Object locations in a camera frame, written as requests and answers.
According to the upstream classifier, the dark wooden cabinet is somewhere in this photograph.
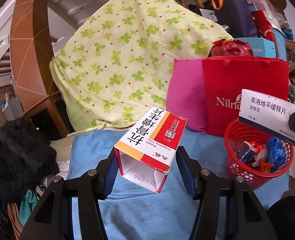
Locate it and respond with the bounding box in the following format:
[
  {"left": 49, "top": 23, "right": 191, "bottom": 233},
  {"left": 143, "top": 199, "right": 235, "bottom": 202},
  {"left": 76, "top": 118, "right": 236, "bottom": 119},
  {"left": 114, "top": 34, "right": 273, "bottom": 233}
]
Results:
[{"left": 30, "top": 94, "right": 75, "bottom": 138}]

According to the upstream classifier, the orange wrapper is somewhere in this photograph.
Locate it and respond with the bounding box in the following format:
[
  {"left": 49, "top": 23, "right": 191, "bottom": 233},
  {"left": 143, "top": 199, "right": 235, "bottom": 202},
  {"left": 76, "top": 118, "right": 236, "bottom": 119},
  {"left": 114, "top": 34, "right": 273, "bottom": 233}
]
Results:
[{"left": 257, "top": 161, "right": 274, "bottom": 173}]

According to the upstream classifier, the red plastic bag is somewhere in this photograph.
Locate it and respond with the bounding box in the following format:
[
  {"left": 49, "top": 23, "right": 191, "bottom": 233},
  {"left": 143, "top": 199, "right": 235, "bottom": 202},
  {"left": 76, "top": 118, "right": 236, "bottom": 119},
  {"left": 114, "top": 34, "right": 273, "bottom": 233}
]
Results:
[{"left": 211, "top": 39, "right": 253, "bottom": 57}]

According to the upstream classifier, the clover print blanket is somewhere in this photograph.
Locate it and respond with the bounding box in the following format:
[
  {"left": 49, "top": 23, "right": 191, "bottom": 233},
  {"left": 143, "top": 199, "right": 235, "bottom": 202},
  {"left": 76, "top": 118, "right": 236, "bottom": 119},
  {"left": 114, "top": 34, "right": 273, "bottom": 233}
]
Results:
[{"left": 50, "top": 0, "right": 234, "bottom": 132}]

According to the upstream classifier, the navy backpack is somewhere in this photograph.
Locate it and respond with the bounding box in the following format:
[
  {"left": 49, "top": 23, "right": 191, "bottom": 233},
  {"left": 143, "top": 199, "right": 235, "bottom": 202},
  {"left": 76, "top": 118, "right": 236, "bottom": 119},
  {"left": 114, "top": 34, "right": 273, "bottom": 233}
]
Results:
[{"left": 211, "top": 0, "right": 259, "bottom": 39}]

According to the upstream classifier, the beige pillow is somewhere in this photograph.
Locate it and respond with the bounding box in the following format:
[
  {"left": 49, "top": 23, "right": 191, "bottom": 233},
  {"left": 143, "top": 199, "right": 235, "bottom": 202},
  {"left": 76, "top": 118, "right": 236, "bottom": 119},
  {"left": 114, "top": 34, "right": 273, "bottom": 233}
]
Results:
[{"left": 50, "top": 136, "right": 74, "bottom": 172}]

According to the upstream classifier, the red gift box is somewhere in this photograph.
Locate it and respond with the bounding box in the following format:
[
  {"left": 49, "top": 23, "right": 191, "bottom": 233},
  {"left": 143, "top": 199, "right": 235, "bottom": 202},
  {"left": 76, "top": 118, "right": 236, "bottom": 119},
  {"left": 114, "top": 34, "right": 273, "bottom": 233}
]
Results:
[{"left": 251, "top": 10, "right": 275, "bottom": 43}]

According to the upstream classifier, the teal cloth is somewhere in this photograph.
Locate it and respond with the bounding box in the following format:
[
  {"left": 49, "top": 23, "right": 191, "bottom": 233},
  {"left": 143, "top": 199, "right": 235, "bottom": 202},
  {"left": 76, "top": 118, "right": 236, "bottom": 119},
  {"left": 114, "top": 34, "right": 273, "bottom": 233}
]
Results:
[{"left": 19, "top": 189, "right": 42, "bottom": 225}]

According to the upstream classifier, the light blue cardboard box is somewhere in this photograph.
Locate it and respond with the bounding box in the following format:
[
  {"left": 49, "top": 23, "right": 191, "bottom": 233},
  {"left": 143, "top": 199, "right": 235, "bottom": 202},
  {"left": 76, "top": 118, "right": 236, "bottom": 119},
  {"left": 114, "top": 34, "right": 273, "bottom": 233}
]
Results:
[{"left": 234, "top": 37, "right": 275, "bottom": 58}]

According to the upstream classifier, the brown wooden column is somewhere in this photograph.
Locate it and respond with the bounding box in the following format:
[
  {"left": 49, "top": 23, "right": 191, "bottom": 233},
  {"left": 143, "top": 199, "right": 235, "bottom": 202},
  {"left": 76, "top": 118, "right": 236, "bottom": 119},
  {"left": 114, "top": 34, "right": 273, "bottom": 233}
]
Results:
[{"left": 10, "top": 0, "right": 63, "bottom": 135}]

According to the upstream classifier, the light blue towel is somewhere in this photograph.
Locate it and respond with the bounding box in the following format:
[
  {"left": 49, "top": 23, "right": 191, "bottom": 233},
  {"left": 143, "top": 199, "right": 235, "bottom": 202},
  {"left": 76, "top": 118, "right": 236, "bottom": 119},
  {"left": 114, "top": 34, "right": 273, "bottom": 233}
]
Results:
[{"left": 68, "top": 126, "right": 291, "bottom": 240}]

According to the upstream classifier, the blue and white box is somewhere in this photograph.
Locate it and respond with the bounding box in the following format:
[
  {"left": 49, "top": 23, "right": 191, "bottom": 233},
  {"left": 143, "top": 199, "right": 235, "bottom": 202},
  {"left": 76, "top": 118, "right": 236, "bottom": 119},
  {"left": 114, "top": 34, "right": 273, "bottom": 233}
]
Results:
[{"left": 235, "top": 141, "right": 254, "bottom": 164}]

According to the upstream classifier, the red and white medicine box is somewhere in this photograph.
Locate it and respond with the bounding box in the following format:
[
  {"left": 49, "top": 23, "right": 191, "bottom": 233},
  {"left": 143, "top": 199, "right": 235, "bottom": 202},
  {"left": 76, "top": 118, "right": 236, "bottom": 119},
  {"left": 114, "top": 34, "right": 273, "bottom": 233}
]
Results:
[{"left": 114, "top": 107, "right": 188, "bottom": 193}]

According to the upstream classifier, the clear plastic storage box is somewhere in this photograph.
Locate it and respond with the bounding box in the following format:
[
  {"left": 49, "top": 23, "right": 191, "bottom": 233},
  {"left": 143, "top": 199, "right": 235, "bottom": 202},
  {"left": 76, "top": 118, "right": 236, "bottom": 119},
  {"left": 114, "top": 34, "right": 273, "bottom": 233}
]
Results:
[{"left": 240, "top": 0, "right": 280, "bottom": 25}]

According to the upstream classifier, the black fuzzy cloth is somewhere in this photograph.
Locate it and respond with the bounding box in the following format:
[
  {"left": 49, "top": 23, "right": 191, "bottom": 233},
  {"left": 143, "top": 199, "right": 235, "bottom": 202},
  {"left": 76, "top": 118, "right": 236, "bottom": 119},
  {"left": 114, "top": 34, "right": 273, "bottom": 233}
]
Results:
[{"left": 0, "top": 116, "right": 59, "bottom": 203}]

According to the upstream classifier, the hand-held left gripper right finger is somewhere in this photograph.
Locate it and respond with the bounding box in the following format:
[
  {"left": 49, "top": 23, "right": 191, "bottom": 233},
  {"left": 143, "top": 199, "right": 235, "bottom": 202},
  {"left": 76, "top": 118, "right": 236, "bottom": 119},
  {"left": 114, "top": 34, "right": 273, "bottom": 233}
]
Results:
[{"left": 176, "top": 146, "right": 278, "bottom": 240}]

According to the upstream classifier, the red plastic basket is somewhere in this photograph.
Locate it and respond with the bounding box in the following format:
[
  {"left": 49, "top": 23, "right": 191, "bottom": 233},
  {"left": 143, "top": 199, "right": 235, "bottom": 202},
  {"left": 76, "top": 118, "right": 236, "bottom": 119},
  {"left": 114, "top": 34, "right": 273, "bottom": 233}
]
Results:
[{"left": 224, "top": 119, "right": 295, "bottom": 190}]

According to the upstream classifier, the pink cushion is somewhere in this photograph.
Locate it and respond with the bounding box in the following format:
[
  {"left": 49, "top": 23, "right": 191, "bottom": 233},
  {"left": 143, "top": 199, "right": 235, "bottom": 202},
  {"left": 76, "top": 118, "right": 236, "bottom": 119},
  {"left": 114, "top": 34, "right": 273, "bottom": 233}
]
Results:
[{"left": 166, "top": 59, "right": 209, "bottom": 132}]

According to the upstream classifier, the blue plastic wrapper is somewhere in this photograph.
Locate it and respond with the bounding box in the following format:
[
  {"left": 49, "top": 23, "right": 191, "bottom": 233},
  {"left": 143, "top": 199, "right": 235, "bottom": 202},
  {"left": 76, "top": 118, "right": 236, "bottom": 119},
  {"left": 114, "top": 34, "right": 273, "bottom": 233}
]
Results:
[{"left": 266, "top": 136, "right": 286, "bottom": 173}]

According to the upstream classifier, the blue plastic bin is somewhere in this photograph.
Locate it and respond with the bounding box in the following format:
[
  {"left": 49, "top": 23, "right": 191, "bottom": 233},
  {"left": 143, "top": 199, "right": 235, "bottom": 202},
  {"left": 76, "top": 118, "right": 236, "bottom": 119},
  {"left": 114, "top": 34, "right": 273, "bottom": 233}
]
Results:
[{"left": 272, "top": 26, "right": 294, "bottom": 60}]

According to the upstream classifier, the grey blue bag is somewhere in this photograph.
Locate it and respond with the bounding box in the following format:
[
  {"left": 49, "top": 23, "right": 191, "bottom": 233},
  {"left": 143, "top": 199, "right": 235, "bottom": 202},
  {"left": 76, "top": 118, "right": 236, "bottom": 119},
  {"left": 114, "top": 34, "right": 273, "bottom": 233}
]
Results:
[{"left": 1, "top": 94, "right": 23, "bottom": 120}]

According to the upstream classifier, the red paper bag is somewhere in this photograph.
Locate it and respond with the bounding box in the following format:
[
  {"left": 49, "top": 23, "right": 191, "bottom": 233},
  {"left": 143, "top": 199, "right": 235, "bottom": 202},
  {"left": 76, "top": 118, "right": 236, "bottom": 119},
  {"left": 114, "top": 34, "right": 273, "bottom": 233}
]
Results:
[{"left": 201, "top": 56, "right": 289, "bottom": 137}]

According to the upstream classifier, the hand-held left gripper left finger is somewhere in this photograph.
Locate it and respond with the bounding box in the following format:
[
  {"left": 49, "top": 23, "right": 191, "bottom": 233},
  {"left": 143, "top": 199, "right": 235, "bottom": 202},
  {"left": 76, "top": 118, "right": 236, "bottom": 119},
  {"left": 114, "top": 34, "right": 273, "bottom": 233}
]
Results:
[{"left": 19, "top": 146, "right": 120, "bottom": 240}]

